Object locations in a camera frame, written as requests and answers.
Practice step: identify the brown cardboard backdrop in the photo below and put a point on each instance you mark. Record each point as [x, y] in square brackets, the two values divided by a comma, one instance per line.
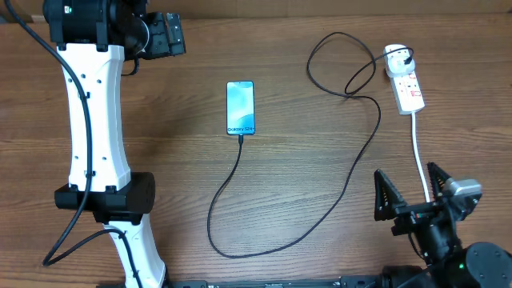
[199, 9]

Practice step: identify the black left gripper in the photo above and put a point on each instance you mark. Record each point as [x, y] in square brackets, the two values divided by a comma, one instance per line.
[164, 46]

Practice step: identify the blue screen smartphone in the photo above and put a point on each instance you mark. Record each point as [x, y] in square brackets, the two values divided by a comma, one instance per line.
[240, 112]

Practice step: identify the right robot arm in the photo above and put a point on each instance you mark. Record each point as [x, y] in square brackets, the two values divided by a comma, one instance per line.
[431, 228]

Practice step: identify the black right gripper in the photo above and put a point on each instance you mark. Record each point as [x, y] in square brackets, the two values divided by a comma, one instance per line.
[386, 206]

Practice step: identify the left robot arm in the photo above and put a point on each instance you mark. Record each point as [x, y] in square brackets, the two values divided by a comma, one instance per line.
[94, 39]

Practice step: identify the white USB wall charger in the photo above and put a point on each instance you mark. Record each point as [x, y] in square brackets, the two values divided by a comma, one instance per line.
[399, 60]

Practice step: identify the white power strip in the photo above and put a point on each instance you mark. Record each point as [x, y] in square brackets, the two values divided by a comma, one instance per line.
[408, 94]

